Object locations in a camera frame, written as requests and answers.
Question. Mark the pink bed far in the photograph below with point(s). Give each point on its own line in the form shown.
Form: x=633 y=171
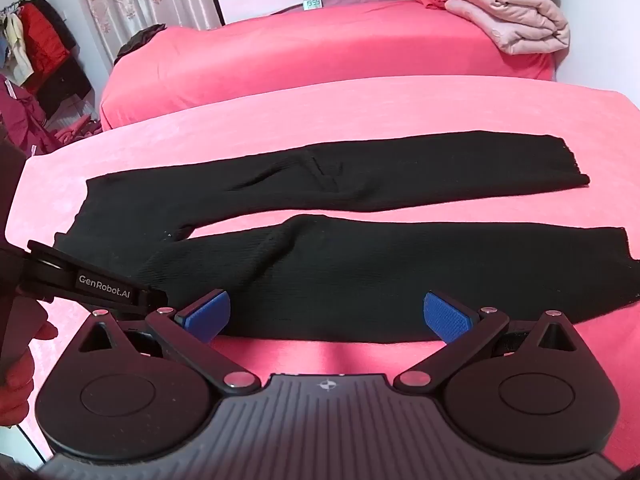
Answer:
x=181 y=68

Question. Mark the left hand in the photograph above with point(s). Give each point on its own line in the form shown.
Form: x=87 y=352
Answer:
x=27 y=321

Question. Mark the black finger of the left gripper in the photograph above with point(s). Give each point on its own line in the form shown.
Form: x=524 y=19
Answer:
x=50 y=274

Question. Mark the dark red clothes pile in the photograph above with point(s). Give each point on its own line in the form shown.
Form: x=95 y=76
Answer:
x=24 y=125

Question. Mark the white label on bed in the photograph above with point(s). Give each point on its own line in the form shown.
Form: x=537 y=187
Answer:
x=312 y=4

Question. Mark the folded light pink quilt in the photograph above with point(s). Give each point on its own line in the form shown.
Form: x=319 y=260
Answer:
x=517 y=27

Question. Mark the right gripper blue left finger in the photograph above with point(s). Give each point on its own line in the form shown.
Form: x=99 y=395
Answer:
x=187 y=335

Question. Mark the hanging clothes rack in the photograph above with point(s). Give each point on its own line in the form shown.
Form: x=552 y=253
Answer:
x=38 y=54

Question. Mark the black pants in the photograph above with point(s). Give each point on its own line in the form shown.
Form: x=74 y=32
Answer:
x=273 y=230

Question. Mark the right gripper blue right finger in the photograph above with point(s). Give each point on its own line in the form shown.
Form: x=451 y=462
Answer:
x=468 y=335

